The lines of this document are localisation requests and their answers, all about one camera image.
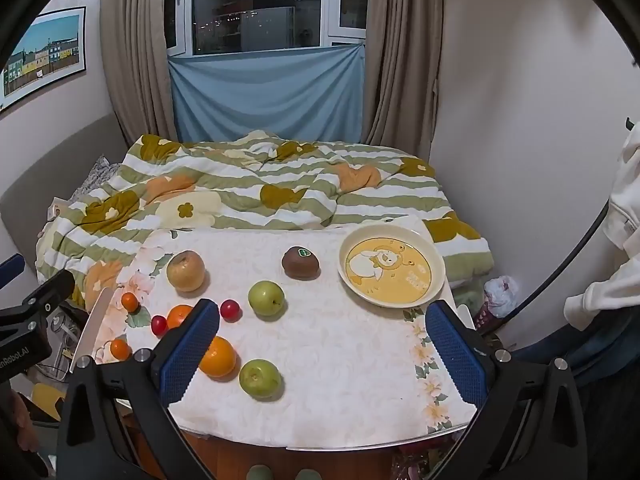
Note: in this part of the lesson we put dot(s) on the framed wall poster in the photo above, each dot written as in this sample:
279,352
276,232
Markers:
45,50

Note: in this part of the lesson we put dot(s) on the small tangerine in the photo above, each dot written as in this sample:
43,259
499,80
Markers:
129,302
120,349

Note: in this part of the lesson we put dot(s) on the medium orange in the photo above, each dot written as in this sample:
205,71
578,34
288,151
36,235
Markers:
179,316

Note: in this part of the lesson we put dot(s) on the person's blue jeans leg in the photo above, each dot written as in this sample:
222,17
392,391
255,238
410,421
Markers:
600,355

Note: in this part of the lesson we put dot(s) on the window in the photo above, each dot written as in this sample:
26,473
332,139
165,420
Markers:
260,10

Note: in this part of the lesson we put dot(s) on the white plastic bag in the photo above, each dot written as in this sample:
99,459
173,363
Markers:
501,296

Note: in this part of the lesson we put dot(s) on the brown russet apple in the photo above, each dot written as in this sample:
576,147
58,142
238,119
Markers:
186,271

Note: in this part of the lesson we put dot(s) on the brown kiwi with sticker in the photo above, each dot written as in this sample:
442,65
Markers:
301,262

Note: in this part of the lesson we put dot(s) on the white jacket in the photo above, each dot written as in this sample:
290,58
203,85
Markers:
625,200

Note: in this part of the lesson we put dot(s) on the round wooden table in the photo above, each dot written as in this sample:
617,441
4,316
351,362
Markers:
300,460

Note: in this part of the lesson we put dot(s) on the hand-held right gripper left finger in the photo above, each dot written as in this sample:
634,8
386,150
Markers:
192,355

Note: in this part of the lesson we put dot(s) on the blue hanging cloth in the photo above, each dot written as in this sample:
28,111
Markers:
265,95

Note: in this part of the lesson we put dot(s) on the white floral tablecloth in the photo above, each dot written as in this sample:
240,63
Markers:
325,360

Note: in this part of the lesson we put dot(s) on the green striped flower blanket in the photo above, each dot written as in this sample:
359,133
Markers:
280,195

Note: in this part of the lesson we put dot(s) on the red cherry tomato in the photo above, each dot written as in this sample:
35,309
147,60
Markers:
230,309
159,325

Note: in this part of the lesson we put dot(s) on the green apple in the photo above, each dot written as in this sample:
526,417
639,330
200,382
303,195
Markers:
266,298
261,380

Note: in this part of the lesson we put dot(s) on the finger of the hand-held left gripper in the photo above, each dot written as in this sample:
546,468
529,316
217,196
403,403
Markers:
12,269
50,290

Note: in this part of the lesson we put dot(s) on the white flat slat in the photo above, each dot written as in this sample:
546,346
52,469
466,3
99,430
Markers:
95,325

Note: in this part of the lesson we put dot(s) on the black curved tube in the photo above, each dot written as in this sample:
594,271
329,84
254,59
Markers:
600,222

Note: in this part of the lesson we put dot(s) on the beige curtain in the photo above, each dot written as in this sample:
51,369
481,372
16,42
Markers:
405,60
135,60

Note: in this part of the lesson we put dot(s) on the yellow plastic object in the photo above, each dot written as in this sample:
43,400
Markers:
46,399

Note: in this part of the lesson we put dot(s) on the large orange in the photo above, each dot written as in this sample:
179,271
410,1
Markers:
220,360

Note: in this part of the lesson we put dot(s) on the grey patterned cloth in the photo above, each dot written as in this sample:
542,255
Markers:
97,175

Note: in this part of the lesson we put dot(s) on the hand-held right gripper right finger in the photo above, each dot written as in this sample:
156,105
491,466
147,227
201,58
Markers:
457,355

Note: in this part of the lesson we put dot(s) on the cream cartoon print plate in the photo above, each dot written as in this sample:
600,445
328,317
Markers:
390,265

